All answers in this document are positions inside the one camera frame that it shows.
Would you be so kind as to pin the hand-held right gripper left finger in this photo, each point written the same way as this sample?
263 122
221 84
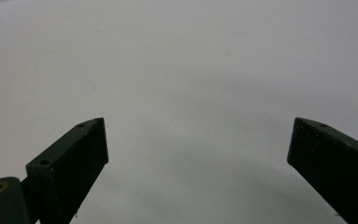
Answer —
71 161

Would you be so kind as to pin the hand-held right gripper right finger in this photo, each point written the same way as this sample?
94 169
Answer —
332 161

